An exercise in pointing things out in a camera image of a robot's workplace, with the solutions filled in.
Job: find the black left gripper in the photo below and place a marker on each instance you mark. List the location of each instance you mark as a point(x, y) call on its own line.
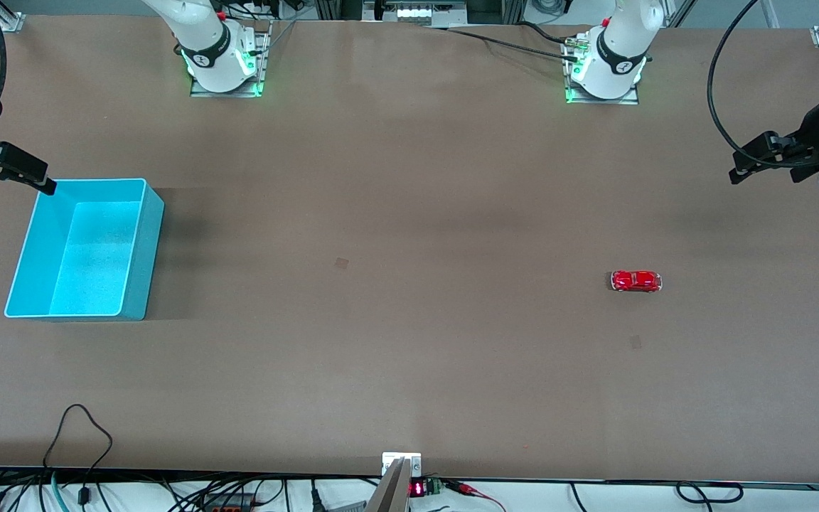
point(810, 145)

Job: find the black orange power strip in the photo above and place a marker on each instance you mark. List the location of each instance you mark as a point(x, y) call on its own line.
point(228, 505)

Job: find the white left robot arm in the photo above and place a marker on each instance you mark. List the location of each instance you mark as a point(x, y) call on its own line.
point(623, 35)

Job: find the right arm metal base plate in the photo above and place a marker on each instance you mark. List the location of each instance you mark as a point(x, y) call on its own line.
point(265, 71)

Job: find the red LED display module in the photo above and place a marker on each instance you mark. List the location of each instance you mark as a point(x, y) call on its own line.
point(417, 488)

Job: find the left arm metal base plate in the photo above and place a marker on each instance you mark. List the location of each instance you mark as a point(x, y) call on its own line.
point(630, 101)

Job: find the blue plastic box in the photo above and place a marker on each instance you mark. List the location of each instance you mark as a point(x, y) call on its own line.
point(97, 249)

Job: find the silver lit equipment box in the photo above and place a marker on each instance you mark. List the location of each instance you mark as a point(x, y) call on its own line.
point(416, 13)

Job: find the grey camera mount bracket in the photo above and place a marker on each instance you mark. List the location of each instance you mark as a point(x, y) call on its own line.
point(392, 491)

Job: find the red beetle toy car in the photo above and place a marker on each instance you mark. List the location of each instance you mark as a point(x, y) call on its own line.
point(635, 281)

